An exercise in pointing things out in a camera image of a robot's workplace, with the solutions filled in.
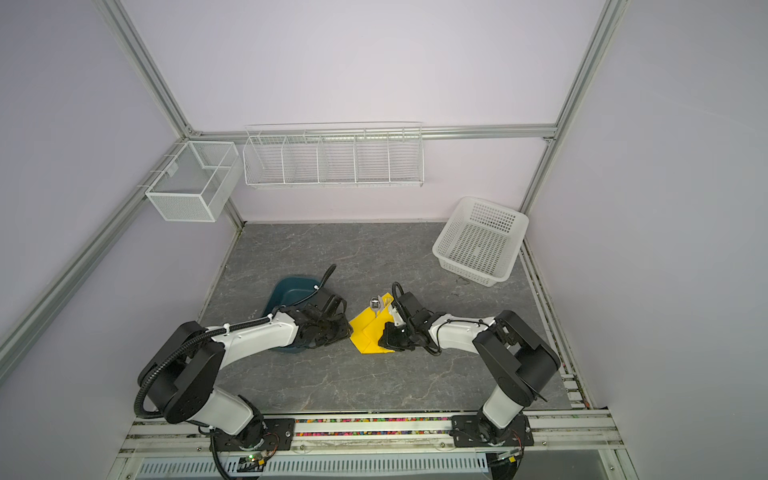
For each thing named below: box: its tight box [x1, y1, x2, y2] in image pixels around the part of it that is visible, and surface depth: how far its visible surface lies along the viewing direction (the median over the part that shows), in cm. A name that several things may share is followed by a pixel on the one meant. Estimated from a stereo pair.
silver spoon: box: [370, 295, 381, 313], surface depth 98 cm
